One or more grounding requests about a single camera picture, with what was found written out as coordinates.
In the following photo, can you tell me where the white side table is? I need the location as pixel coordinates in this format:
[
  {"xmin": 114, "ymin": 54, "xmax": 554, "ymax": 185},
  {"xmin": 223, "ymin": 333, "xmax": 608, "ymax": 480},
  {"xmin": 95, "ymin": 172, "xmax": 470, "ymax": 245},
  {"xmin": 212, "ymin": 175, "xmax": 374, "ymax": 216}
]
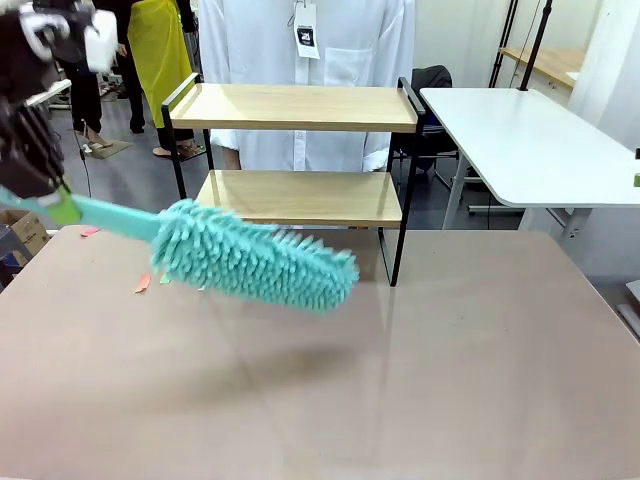
[{"xmin": 418, "ymin": 86, "xmax": 640, "ymax": 246}]

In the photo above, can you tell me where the brown floor mat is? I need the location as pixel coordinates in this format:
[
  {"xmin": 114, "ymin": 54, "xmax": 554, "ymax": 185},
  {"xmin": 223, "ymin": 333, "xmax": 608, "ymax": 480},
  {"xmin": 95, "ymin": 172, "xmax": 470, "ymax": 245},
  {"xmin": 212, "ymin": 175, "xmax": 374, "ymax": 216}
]
[{"xmin": 81, "ymin": 139, "xmax": 135, "ymax": 161}]

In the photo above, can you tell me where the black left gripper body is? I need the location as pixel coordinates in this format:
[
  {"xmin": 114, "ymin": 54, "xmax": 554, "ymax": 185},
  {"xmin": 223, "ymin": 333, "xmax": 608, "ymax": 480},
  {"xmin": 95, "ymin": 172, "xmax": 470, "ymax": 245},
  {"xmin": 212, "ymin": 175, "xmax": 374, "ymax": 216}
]
[{"xmin": 0, "ymin": 74, "xmax": 67, "ymax": 200}]

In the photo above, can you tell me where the two-tier wood metal shelf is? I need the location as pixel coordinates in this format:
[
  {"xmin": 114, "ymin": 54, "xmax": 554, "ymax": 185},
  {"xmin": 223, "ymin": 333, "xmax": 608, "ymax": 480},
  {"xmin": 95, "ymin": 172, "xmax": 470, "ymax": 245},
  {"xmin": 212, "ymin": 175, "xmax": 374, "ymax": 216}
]
[{"xmin": 160, "ymin": 72, "xmax": 426, "ymax": 288}]

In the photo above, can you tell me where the teal microfibre duster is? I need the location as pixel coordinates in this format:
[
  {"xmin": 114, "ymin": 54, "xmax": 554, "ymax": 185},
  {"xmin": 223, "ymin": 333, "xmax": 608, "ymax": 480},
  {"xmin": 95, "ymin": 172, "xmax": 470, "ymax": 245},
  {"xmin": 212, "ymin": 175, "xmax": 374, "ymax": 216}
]
[{"xmin": 0, "ymin": 183, "xmax": 362, "ymax": 317}]

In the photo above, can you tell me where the wooden background desk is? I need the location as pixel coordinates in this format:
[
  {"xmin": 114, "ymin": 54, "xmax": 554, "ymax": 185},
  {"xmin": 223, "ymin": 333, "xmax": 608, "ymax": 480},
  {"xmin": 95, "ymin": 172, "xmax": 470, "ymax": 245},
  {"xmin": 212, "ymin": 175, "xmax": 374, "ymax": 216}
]
[{"xmin": 497, "ymin": 46, "xmax": 587, "ymax": 92}]

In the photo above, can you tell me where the person in white lab coat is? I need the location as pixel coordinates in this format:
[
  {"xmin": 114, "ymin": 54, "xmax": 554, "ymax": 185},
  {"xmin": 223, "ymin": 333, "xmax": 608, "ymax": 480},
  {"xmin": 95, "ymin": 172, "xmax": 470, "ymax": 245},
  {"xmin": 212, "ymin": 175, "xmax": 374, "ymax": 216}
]
[{"xmin": 198, "ymin": 0, "xmax": 418, "ymax": 174}]

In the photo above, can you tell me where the brown cardboard box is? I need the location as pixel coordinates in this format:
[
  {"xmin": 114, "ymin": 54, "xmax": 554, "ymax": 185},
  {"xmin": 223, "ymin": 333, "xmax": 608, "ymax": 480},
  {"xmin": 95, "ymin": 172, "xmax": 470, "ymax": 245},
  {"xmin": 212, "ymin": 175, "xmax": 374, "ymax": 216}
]
[{"xmin": 0, "ymin": 209, "xmax": 52, "ymax": 255}]

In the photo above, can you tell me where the person in black clothes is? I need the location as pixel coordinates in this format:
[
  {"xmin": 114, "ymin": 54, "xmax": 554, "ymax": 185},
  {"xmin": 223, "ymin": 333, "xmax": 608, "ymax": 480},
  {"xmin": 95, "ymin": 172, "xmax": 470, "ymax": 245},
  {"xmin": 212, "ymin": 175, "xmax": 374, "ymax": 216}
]
[{"xmin": 52, "ymin": 49, "xmax": 121, "ymax": 150}]

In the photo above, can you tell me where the black office chair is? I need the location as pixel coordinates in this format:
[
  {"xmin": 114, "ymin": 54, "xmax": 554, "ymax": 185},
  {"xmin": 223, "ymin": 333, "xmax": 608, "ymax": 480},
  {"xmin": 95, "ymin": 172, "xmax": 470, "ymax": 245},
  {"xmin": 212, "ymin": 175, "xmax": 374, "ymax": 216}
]
[{"xmin": 389, "ymin": 64, "xmax": 460, "ymax": 175}]

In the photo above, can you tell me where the black pole stand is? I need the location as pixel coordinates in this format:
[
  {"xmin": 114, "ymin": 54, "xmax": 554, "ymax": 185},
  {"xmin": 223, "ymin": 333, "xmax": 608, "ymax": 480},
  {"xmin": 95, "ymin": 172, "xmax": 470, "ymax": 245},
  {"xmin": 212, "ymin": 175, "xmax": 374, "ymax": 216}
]
[{"xmin": 518, "ymin": 0, "xmax": 555, "ymax": 93}]

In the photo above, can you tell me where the white hanging name badge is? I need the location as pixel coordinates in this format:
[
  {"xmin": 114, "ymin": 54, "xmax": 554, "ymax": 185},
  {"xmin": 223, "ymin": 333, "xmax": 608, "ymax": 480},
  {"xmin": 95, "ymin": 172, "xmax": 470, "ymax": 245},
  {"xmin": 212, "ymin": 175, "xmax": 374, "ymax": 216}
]
[{"xmin": 293, "ymin": 1, "xmax": 322, "ymax": 60}]

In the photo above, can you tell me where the person in dark trousers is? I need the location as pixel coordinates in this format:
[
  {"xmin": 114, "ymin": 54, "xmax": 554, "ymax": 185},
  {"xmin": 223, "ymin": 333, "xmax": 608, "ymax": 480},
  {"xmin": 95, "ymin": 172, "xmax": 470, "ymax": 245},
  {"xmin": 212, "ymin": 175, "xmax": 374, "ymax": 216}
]
[{"xmin": 115, "ymin": 42, "xmax": 148, "ymax": 135}]

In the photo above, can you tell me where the white workbench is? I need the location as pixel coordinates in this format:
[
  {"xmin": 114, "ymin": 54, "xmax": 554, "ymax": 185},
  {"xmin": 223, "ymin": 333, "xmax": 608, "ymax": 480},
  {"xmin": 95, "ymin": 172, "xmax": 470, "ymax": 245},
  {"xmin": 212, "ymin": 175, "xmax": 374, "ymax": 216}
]
[{"xmin": 24, "ymin": 78, "xmax": 74, "ymax": 109}]

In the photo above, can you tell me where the black tripod stand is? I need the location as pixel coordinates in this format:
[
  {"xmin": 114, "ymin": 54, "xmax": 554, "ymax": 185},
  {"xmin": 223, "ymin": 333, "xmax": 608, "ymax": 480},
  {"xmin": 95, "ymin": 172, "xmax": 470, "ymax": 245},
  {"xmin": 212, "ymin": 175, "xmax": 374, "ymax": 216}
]
[{"xmin": 489, "ymin": 0, "xmax": 522, "ymax": 91}]

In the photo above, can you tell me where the person in yellow apron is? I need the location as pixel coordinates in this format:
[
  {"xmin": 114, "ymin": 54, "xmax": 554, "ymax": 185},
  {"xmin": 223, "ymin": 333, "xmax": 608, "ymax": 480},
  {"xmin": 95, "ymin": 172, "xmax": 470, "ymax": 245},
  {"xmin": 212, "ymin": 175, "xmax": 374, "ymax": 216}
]
[{"xmin": 126, "ymin": 0, "xmax": 204, "ymax": 162}]

